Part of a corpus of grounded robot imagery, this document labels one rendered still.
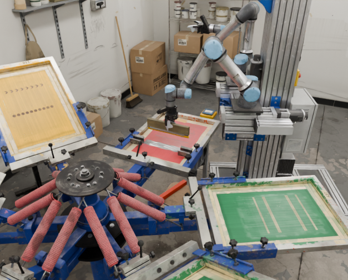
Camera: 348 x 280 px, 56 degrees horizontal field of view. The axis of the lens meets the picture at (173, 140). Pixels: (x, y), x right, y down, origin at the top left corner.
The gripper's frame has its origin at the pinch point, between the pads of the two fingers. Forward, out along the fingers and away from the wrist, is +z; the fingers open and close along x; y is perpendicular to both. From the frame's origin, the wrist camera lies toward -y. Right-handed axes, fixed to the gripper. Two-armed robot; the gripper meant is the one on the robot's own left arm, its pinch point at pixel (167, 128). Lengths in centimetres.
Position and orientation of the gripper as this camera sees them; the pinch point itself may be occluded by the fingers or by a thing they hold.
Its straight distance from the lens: 255.4
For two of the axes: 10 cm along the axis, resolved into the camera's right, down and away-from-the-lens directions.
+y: 9.1, 2.2, -3.6
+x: 4.2, -4.8, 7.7
